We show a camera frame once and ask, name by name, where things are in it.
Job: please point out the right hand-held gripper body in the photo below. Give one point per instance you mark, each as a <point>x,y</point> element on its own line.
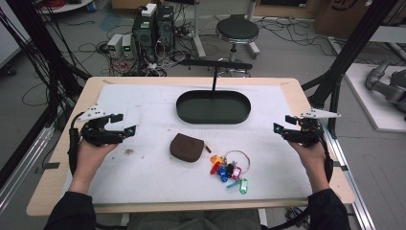
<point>306,134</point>

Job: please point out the black tape strip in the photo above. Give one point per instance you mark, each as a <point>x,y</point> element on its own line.
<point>341,166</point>
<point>51,165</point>

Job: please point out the black computer tower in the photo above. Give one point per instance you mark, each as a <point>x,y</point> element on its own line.
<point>165,28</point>
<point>143,35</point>

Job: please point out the black tray stand with hanger bar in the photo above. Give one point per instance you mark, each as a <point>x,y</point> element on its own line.
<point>213,108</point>

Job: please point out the person's right hand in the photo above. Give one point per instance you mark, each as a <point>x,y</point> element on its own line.
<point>314,163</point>

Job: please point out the black round stool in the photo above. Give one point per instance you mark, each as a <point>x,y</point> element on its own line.
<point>237,30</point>

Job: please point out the person's lap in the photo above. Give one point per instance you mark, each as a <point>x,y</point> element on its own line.
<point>194,221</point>

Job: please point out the white table leg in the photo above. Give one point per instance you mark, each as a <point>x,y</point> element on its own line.
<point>198,32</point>

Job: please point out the person's left hand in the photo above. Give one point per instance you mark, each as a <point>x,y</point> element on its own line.
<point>87,163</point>

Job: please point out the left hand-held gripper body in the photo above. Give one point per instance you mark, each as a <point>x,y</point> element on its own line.
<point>102,135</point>

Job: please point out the white round table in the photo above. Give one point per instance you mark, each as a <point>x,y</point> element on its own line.
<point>68,6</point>

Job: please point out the white box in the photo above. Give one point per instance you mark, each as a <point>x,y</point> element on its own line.
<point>149,9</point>

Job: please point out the grey bench power supply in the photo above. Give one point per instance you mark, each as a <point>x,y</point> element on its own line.
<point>114,44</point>
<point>127,45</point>

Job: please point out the white foam mat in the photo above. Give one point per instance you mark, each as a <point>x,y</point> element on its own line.
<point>159,182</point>

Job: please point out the aluminium rail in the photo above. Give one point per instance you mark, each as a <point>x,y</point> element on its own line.
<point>351,188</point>
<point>22,166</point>

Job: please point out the white platform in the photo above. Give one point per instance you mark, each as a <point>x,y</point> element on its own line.
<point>367,108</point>

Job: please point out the cardboard box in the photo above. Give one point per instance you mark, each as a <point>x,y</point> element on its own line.
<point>338,17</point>

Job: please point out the brown zip pouch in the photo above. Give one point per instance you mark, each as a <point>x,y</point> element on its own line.
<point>186,148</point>

